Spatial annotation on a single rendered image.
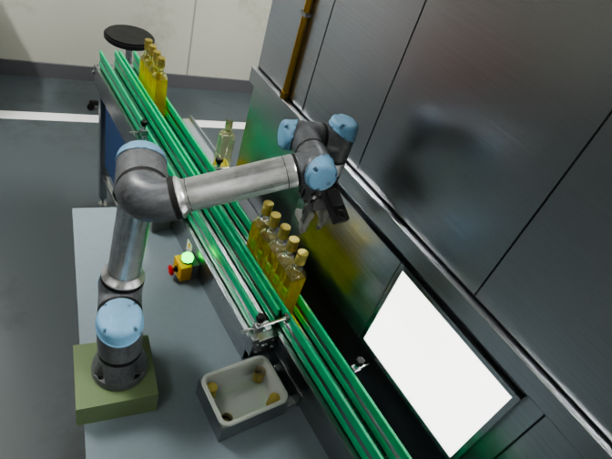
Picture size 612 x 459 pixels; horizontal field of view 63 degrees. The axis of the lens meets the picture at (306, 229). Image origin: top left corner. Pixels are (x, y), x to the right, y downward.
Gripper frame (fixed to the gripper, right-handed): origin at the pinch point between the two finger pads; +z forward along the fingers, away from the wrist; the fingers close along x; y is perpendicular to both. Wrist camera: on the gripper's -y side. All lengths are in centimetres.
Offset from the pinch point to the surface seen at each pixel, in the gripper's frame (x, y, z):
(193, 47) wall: -96, 303, 88
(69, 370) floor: 56, 57, 125
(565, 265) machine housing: -16, -55, -37
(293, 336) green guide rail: 3.5, -12.6, 33.5
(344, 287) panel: -12.4, -10.3, 18.1
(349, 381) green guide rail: -4.0, -33.0, 32.4
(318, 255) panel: -12.3, 5.1, 19.0
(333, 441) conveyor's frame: 5, -44, 42
